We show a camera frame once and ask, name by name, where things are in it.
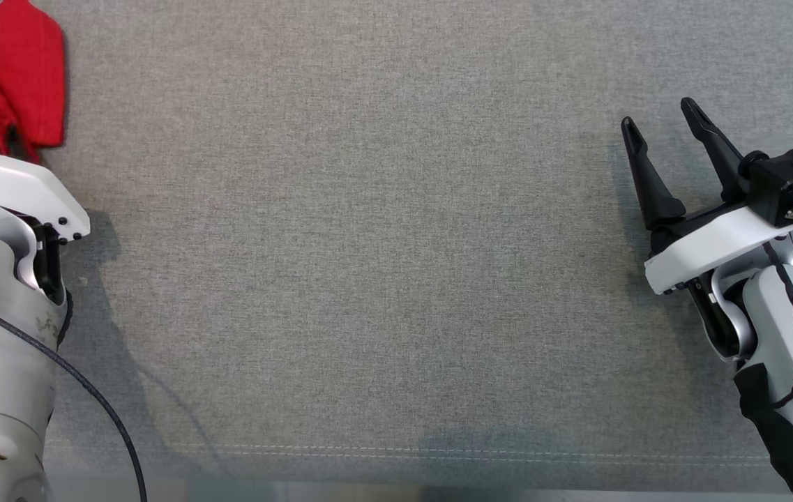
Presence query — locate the red shorts white stripe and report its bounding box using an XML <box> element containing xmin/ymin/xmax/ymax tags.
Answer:
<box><xmin>0</xmin><ymin>0</ymin><xmax>66</xmax><ymax>165</ymax></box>

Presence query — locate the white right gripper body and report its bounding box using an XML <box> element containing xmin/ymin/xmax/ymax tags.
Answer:
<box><xmin>645</xmin><ymin>199</ymin><xmax>793</xmax><ymax>294</ymax></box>

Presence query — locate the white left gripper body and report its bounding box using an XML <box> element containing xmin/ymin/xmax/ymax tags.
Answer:
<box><xmin>0</xmin><ymin>155</ymin><xmax>90</xmax><ymax>302</ymax></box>

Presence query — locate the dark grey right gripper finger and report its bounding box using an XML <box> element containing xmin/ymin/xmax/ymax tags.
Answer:
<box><xmin>681</xmin><ymin>98</ymin><xmax>749</xmax><ymax>204</ymax></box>
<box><xmin>621</xmin><ymin>117</ymin><xmax>686</xmax><ymax>231</ymax></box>

